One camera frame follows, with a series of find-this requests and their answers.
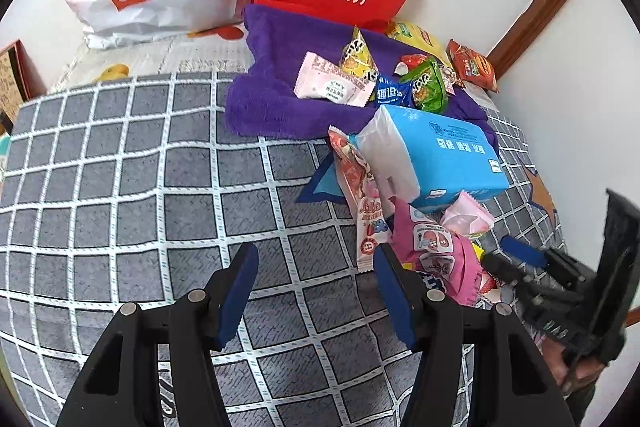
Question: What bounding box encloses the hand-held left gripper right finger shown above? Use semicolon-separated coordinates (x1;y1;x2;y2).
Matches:
372;246;576;427

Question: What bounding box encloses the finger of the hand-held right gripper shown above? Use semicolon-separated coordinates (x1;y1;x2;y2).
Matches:
481;252;581;308
500;234;593;288

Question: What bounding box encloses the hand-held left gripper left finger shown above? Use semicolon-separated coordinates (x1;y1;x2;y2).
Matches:
55;242;260;427

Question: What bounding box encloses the pink cartoon snack packet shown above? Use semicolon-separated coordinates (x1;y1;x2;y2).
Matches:
390;197;483;308

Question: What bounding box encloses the person's right hand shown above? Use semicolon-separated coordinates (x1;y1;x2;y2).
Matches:
542;338;601;395

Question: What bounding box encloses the red small snack packet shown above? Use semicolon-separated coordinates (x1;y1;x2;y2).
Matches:
472;269;506;298

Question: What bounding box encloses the pale pink snack packet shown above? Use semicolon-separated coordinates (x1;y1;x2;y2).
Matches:
440;189;496;237

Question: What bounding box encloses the long white pink snack packet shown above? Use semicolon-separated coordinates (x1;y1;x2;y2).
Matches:
327;126;396;273

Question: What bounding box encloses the blue tissue pack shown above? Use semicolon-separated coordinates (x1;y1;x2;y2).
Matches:
356;104;511;214

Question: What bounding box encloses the grey checked blanket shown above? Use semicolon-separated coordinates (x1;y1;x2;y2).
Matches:
0;72;566;427

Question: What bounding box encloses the green snack packet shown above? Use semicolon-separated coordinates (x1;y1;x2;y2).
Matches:
399;56;449;114

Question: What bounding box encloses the red chip bag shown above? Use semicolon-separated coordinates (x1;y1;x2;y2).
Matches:
446;39;500;94

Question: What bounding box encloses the purple towel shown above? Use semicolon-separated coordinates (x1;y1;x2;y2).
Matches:
224;4;500;152

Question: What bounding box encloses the blue small snack packet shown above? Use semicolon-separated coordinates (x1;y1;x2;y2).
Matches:
374;72;415;108

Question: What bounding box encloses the yellow chip bag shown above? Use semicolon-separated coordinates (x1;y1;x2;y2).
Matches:
385;21;453;72

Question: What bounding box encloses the yellow triangular snack packet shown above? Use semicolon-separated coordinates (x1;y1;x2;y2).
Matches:
336;26;379;84

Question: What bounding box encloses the white fruit print sheet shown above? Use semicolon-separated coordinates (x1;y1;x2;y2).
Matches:
47;19;501;110

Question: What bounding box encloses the wooden door frame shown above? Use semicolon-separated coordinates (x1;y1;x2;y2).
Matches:
487;0;592;65

